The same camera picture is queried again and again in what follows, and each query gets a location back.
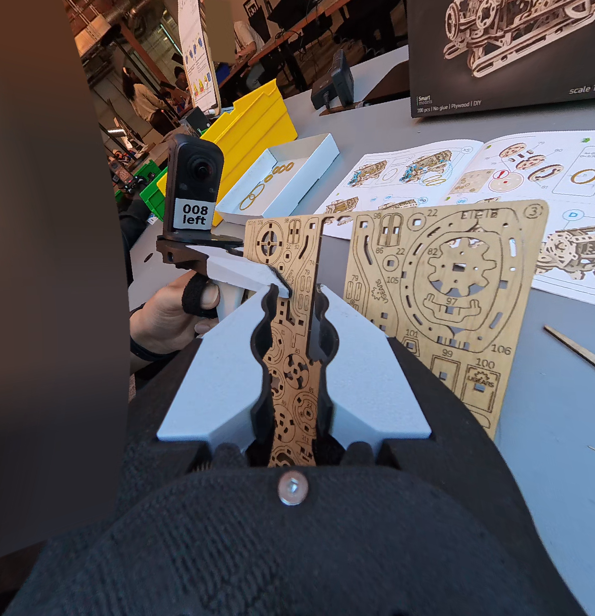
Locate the narrow wooden parts sheet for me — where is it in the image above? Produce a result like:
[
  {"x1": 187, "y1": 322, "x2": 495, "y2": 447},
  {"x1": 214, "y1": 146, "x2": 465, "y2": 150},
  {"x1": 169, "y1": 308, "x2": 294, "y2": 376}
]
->
[{"x1": 243, "y1": 214, "x2": 354, "y2": 468}]

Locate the yellow plastic bin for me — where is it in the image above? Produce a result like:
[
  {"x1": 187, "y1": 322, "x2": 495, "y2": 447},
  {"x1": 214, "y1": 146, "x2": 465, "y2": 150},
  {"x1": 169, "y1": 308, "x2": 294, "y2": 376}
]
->
[{"x1": 155, "y1": 78, "x2": 298, "y2": 227}]

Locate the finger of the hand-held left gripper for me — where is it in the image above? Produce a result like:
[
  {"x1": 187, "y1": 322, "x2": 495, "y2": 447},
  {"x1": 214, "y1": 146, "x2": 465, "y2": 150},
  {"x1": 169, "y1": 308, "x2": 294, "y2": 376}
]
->
[{"x1": 186, "y1": 244, "x2": 293, "y2": 296}]

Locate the instruction booklet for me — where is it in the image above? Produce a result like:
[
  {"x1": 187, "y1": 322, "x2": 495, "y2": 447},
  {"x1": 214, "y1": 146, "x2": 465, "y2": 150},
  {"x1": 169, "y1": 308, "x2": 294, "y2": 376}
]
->
[{"x1": 314, "y1": 136, "x2": 595, "y2": 309}]

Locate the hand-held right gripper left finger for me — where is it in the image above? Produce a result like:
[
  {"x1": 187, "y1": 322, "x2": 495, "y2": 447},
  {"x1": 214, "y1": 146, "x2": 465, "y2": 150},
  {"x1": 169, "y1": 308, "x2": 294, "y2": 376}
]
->
[{"x1": 157, "y1": 284, "x2": 286, "y2": 455}]

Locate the black model kit box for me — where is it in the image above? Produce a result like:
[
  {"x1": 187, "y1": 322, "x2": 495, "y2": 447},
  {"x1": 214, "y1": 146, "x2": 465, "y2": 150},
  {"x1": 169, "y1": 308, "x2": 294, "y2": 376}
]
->
[{"x1": 407, "y1": 0, "x2": 595, "y2": 118}]

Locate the black wristband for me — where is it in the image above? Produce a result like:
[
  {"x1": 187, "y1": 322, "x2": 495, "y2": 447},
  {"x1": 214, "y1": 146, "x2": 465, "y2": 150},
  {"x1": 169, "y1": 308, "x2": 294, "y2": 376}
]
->
[{"x1": 130, "y1": 337, "x2": 183, "y2": 363}]

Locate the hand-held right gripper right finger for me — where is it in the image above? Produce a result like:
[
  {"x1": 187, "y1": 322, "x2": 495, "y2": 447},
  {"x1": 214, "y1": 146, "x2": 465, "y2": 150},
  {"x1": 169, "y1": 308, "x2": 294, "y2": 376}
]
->
[{"x1": 307, "y1": 284, "x2": 432, "y2": 448}]

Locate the white roll-up banner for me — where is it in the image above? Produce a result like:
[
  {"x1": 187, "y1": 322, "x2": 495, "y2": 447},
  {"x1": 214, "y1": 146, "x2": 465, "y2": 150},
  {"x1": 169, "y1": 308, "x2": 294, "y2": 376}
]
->
[{"x1": 177, "y1": 0, "x2": 221, "y2": 114}]

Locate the person's left hand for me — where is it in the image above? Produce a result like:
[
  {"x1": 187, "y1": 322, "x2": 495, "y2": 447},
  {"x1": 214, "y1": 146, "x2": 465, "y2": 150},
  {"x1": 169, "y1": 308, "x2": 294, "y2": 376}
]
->
[{"x1": 130, "y1": 274, "x2": 222, "y2": 359}]

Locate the flat wooden stick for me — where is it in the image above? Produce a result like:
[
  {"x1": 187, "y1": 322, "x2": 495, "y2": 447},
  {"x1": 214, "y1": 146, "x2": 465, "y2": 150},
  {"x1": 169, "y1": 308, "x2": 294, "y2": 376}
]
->
[{"x1": 543, "y1": 325, "x2": 595, "y2": 374}]

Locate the black electronic device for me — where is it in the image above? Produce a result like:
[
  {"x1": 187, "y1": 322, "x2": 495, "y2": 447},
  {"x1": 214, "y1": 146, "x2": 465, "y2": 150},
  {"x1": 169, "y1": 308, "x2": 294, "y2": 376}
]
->
[{"x1": 310, "y1": 48, "x2": 356, "y2": 117}]

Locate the green plastic bin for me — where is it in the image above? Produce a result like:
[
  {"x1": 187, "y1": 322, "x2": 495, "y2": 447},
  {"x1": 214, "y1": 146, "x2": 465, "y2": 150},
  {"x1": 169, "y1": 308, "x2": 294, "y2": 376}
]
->
[{"x1": 114, "y1": 161, "x2": 168, "y2": 222}]

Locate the wide wooden parts sheet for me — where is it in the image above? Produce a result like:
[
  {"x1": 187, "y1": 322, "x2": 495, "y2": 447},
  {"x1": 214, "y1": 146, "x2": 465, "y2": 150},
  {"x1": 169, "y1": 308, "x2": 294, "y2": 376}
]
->
[{"x1": 343, "y1": 200, "x2": 549, "y2": 441}]

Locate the white cardboard tray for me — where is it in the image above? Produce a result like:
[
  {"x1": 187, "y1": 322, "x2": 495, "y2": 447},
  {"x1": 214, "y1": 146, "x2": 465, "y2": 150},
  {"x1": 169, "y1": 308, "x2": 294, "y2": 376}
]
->
[{"x1": 215, "y1": 133, "x2": 340, "y2": 227}]

